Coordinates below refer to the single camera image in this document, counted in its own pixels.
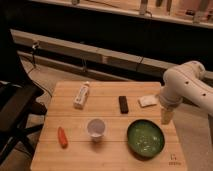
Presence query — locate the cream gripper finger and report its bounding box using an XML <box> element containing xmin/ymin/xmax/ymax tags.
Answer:
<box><xmin>161</xmin><ymin>108</ymin><xmax>173</xmax><ymax>125</ymax></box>

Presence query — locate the white paper cup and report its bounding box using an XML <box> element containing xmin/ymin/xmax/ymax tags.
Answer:
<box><xmin>87</xmin><ymin>119</ymin><xmax>106</xmax><ymax>142</ymax></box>

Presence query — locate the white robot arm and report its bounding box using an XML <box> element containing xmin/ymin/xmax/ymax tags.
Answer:
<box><xmin>158</xmin><ymin>61</ymin><xmax>213</xmax><ymax>124</ymax></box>

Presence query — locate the green bowl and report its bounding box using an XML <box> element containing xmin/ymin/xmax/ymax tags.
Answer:
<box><xmin>127</xmin><ymin>119</ymin><xmax>165</xmax><ymax>158</ymax></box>

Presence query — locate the black rectangular block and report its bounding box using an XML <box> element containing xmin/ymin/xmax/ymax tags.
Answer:
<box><xmin>119</xmin><ymin>96</ymin><xmax>129</xmax><ymax>114</ymax></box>

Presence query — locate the white plastic bottle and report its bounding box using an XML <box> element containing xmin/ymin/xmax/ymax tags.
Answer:
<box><xmin>73</xmin><ymin>81</ymin><xmax>90</xmax><ymax>109</ymax></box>

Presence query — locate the black office chair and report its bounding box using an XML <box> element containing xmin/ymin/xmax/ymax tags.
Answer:
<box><xmin>0</xmin><ymin>83</ymin><xmax>47</xmax><ymax>165</ymax></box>

